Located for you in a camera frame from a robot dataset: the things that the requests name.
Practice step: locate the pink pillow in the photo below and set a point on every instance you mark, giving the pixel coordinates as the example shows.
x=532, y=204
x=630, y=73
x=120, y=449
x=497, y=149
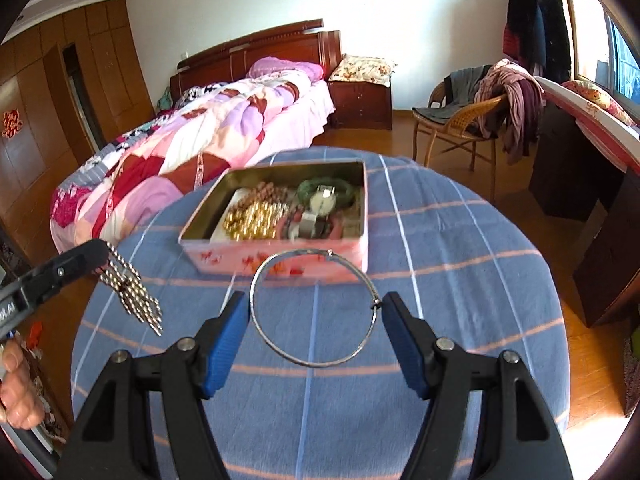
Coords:
x=285, y=69

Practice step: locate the pink and purple clothing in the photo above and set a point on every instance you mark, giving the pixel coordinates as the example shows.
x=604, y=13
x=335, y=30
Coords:
x=515, y=95

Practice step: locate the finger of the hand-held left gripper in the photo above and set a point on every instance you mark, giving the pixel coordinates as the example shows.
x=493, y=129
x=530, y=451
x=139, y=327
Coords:
x=70, y=262

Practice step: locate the pink patchwork quilt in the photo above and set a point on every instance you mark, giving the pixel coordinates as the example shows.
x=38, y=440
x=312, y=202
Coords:
x=200, y=130

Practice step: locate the dark hanging clothes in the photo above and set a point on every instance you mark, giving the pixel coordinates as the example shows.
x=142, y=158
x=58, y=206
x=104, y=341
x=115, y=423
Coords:
x=540, y=25

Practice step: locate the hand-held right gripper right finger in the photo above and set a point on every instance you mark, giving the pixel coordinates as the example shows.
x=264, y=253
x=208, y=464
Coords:
x=405, y=345

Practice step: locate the red wardrobe decoration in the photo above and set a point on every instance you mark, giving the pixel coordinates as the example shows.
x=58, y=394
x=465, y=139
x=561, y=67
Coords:
x=11, y=124

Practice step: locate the dark wooden desk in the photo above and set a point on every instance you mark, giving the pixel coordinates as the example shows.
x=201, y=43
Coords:
x=600, y=260

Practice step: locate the pink metal tin box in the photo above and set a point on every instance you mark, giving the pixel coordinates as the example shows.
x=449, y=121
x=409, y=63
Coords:
x=300, y=262

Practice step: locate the wooden bed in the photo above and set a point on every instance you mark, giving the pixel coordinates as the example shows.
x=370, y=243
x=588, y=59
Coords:
x=280, y=47

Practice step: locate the white printed paper card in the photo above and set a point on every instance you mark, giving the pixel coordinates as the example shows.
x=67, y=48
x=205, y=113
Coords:
x=220, y=234

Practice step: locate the floral red cushion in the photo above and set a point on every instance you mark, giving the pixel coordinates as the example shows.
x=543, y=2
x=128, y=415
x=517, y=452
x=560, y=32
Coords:
x=597, y=97

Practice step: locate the person's left hand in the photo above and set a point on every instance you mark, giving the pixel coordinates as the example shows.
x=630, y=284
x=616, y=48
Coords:
x=20, y=390

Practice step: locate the floral pillow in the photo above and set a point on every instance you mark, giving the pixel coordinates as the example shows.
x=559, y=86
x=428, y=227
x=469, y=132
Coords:
x=362, y=70

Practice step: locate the green jade bangle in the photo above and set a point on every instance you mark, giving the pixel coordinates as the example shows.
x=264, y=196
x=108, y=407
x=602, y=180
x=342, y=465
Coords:
x=345, y=192

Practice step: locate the grey clothing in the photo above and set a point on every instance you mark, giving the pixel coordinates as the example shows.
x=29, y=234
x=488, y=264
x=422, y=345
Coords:
x=450, y=100

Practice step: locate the wooden wardrobe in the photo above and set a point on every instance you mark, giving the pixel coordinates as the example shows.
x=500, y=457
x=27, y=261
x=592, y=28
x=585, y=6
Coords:
x=40, y=160

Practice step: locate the wooden nightstand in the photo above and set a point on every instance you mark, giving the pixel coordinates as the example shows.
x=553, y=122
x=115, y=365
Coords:
x=360, y=107

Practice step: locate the blue plaid tablecloth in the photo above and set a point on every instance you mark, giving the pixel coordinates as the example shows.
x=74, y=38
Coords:
x=450, y=285

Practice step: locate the silver wristwatch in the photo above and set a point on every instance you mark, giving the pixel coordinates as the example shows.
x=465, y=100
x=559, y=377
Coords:
x=320, y=202

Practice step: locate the teal bag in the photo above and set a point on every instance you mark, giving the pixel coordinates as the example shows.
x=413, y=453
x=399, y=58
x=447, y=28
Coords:
x=165, y=100

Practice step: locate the window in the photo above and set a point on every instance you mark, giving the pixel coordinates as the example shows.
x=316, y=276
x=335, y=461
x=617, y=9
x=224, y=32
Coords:
x=625, y=60

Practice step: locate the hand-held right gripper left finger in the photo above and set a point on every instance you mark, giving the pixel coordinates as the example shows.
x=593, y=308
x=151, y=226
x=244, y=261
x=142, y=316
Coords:
x=227, y=345

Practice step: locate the wicker chair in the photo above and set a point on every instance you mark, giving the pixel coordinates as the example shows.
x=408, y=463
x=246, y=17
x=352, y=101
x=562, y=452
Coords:
x=465, y=120

